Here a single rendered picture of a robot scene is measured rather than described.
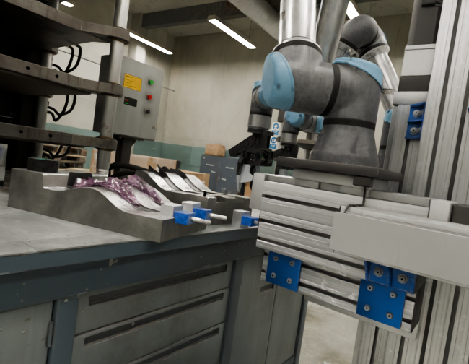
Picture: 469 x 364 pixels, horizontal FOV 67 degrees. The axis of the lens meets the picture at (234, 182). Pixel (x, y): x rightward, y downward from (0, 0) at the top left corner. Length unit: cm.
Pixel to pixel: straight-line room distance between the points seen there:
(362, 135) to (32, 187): 86
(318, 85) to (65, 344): 78
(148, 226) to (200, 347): 57
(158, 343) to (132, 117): 122
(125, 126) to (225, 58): 784
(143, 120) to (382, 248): 161
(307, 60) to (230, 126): 832
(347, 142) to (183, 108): 945
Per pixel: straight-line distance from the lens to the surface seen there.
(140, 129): 202
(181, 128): 1009
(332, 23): 110
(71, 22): 183
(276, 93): 78
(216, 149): 862
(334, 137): 81
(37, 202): 111
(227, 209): 122
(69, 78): 175
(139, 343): 110
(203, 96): 981
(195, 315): 123
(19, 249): 77
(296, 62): 80
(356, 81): 83
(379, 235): 64
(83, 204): 99
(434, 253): 63
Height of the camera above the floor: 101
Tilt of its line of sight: 3 degrees down
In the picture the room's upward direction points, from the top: 8 degrees clockwise
